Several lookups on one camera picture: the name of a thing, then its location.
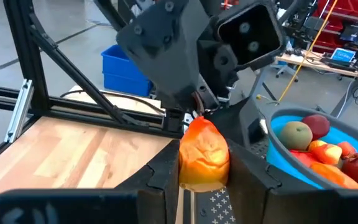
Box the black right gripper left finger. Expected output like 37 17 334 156
0 139 180 224

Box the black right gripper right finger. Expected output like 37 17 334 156
227 139 358 224

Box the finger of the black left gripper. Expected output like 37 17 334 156
208 98 264 147

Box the brown green kiwi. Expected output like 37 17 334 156
278 120 314 152

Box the dark red round fruit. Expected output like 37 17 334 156
301 114 331 141

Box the orange red mango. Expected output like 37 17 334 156
289 149 358 190

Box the blue grey collapsible colander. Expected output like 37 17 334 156
264 107 358 191

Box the blue plastic storage bin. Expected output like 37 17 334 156
101 44 154 98

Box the wooden background workbench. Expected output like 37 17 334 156
275 51 358 82

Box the yellow stick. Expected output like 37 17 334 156
277 0 339 103

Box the small blue screen device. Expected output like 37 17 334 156
330 47 357 65

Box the silver aluminium bar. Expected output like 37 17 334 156
4 78 35 144

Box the storage bin rack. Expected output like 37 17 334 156
312 0 358 54

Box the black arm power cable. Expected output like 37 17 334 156
60 90 167 114

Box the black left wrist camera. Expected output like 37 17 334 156
214 0 285 72

